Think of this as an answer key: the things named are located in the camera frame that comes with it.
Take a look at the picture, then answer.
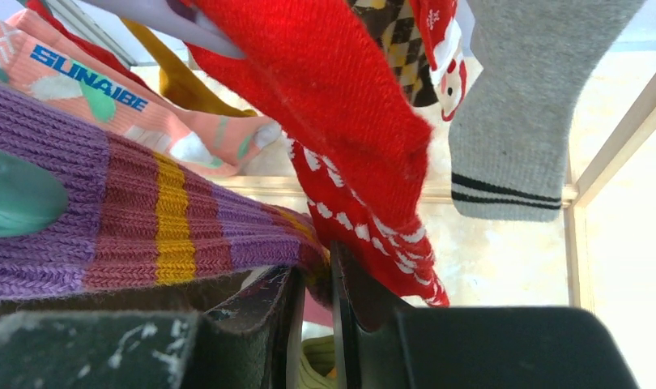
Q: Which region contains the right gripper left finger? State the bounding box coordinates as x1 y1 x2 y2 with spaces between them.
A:
0 267 304 388

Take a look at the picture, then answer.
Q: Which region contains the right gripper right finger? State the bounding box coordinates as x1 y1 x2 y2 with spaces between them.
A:
330 242 637 389

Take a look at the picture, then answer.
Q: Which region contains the red white patterned sock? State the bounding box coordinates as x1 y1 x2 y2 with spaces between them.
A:
190 1 449 306

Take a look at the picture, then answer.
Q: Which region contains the grey sock with black stripes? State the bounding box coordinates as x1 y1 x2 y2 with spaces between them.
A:
449 0 641 222

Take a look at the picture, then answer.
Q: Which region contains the brown yellow argyle sock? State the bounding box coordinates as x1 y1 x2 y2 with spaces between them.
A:
347 0 438 107

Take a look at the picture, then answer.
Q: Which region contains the pink green patterned sock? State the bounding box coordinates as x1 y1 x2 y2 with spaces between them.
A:
0 10 280 178

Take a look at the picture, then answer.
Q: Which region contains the white oval clip hanger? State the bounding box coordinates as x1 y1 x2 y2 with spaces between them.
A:
87 0 245 59

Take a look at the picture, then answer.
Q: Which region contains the purple striped sock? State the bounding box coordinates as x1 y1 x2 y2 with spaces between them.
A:
0 83 331 306

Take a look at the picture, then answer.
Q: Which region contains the mustard yellow sock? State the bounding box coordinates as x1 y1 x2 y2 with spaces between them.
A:
121 19 257 118

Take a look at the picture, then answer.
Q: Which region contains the teal plastic clip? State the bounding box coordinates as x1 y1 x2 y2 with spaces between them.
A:
0 150 68 238

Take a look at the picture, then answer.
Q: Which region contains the red snowflake sock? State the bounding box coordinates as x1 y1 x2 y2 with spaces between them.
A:
410 0 467 122

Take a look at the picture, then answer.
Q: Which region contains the wooden rack frame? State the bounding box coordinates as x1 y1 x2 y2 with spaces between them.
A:
210 53 656 313

